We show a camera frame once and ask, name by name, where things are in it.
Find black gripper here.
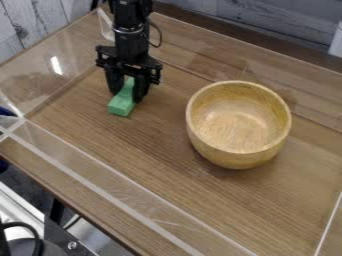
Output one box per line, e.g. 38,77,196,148
95,45,164,103

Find green rectangular block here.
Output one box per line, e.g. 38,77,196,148
107,77,136,117

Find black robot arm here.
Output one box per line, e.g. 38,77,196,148
97,0,164,103

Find light wooden bowl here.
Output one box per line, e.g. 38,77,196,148
186,80,293,170

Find clear acrylic tray walls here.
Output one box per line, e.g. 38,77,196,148
0,15,342,256

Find black table leg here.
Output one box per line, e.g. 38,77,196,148
50,199,66,224

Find black metal bracket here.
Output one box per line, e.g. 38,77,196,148
43,218,99,256

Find black cable loop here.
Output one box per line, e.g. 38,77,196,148
0,221,46,256

